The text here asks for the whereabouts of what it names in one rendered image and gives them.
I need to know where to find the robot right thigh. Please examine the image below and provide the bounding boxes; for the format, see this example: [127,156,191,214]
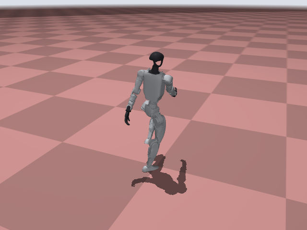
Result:
[149,112,166,147]

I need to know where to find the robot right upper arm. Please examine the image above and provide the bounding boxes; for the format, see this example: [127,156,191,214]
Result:
[162,75,173,93]

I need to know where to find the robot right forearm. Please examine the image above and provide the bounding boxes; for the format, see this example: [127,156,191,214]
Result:
[169,87,177,96]

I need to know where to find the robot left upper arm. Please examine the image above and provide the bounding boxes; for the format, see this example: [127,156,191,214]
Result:
[133,70,146,94]

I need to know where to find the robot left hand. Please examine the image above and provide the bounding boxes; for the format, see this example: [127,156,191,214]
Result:
[125,105,131,125]

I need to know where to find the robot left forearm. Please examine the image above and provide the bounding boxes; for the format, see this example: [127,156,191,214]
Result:
[126,88,137,110]

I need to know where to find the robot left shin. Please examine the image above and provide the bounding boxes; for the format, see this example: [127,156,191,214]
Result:
[147,118,155,140]

